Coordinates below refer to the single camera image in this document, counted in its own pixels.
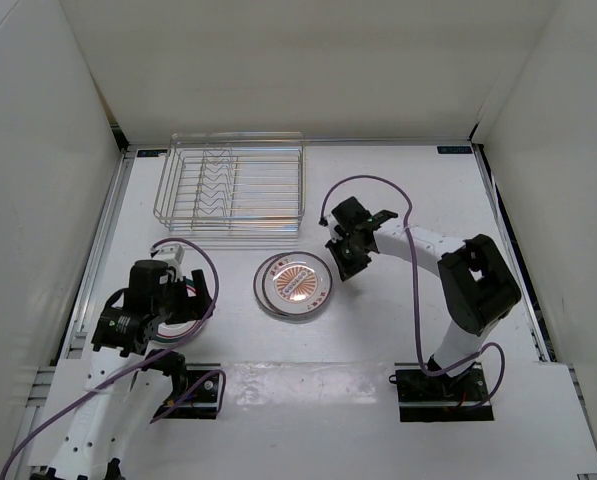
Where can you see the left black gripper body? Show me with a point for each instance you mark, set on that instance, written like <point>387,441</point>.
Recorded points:
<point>173,306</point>

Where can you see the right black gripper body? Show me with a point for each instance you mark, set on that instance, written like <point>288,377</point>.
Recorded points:
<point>347,238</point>

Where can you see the metal wire dish rack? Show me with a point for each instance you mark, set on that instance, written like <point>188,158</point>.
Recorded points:
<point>244,183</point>

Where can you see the green rimmed white plate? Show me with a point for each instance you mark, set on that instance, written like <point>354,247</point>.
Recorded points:
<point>170,334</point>

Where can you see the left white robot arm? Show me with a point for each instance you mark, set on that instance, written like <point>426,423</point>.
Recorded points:
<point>130,380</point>

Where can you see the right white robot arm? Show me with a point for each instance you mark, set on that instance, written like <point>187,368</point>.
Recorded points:
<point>478,286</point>

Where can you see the blue label right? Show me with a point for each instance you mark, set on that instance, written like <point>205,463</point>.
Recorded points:
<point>454,150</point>

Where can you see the blue label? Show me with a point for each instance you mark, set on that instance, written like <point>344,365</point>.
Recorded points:
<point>454,150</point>
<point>151,153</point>

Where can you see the blue label left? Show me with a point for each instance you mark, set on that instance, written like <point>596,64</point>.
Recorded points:
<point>151,153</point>

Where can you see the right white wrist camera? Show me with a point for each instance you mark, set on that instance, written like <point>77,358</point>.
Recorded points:
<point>336,233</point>

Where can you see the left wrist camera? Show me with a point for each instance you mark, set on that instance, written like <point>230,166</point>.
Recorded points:
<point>172,255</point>

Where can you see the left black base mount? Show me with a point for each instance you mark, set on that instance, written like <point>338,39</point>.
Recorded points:
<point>202,398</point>

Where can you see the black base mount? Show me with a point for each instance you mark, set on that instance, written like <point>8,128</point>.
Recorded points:
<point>202,398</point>
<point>423,399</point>

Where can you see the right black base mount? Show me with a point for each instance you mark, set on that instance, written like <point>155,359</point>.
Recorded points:
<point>423,399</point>

